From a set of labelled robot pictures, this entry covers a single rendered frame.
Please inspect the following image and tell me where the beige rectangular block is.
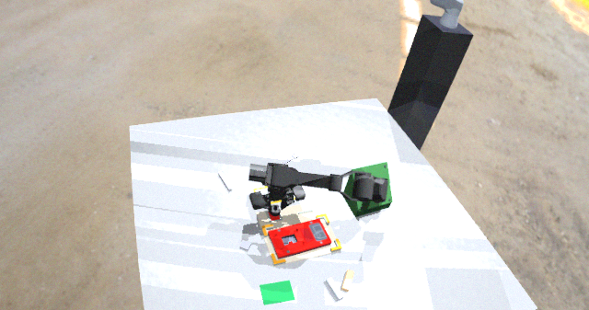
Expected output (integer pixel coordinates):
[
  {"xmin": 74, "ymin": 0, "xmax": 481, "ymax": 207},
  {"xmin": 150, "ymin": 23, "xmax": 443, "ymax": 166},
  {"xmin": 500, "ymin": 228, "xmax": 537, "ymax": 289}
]
[{"xmin": 342, "ymin": 270, "xmax": 354, "ymax": 292}]

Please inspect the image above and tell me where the green flat rectangular patch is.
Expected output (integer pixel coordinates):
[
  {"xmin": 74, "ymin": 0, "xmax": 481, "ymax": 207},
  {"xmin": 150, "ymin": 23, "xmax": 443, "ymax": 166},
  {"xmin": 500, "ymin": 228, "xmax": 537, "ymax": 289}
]
[{"xmin": 260, "ymin": 280, "xmax": 295, "ymax": 304}]

